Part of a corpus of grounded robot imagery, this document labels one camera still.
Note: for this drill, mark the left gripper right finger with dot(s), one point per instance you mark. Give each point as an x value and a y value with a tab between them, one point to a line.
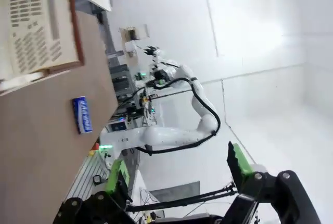
273	200

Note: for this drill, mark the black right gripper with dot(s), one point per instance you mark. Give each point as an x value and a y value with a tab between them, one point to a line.
159	75

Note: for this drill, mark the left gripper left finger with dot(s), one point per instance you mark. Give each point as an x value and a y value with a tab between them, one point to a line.
99	208

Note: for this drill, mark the blue white drink can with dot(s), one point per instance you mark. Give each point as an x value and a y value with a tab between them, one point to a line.
82	116

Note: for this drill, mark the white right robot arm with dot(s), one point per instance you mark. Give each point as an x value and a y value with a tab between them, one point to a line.
169	135

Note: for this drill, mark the cream plastic shopping basket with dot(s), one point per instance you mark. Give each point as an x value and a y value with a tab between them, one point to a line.
31	39

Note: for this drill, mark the small black device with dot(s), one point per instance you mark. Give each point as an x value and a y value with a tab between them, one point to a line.
97	179

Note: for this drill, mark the electronics rack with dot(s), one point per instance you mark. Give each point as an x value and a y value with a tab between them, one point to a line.
122	83

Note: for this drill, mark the red emergency button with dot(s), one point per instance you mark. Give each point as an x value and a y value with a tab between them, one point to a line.
95	147

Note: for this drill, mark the black tripod pole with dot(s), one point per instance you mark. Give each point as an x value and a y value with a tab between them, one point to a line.
182	200

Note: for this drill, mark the aluminium frame bench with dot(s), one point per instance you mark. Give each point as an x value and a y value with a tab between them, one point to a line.
88	166

